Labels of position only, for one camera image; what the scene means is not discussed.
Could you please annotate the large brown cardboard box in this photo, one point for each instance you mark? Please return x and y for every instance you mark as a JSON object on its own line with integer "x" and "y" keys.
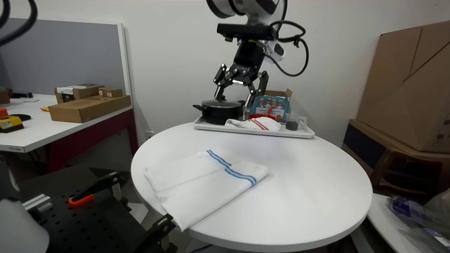
{"x": 409, "y": 93}

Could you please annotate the clear plastic bag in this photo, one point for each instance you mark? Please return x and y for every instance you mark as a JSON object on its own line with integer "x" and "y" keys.
{"x": 417, "y": 211}

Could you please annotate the grey partition panel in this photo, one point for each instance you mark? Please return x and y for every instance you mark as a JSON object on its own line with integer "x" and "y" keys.
{"x": 61, "y": 57}

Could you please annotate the white desk with red frame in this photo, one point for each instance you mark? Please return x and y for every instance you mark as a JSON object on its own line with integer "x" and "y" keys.
{"x": 43, "y": 134}

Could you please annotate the white rectangular tray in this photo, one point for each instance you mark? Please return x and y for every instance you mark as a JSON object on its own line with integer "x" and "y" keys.
{"x": 300, "y": 132}

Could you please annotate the white rounded object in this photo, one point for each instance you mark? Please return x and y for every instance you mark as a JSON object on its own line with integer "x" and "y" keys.
{"x": 19, "y": 229}

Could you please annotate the black perforated breadboard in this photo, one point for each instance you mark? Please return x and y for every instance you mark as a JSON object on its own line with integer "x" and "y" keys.
{"x": 94, "y": 229}

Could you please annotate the open blue cardboard box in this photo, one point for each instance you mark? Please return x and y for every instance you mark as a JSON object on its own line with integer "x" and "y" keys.
{"x": 276, "y": 106}

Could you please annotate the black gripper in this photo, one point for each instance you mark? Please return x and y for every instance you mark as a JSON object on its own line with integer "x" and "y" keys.
{"x": 248, "y": 58}

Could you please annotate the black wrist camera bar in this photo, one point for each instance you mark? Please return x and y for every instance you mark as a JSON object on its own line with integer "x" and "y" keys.
{"x": 244, "y": 31}

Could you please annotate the silver aluminium rail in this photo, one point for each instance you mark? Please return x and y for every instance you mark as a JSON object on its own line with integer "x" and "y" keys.
{"x": 37, "y": 203}

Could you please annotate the small grey cup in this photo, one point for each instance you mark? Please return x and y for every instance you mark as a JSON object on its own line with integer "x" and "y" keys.
{"x": 292, "y": 125}

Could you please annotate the white cloth with red stripe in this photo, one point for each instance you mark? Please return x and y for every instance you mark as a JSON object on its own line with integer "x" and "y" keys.
{"x": 265, "y": 125}

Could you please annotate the white towel with blue stripes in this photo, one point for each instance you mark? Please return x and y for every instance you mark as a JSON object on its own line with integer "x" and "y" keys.
{"x": 202, "y": 192}

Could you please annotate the yellow emergency stop button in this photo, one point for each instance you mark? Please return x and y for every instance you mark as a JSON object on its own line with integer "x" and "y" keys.
{"x": 11, "y": 124}

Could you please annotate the black pot with lid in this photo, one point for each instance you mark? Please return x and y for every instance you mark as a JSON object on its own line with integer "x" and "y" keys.
{"x": 220, "y": 113}

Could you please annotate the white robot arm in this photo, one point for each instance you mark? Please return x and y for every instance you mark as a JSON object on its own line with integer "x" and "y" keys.
{"x": 234, "y": 7}

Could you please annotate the white low surface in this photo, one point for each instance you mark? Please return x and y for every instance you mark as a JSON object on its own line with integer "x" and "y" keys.
{"x": 389, "y": 225}

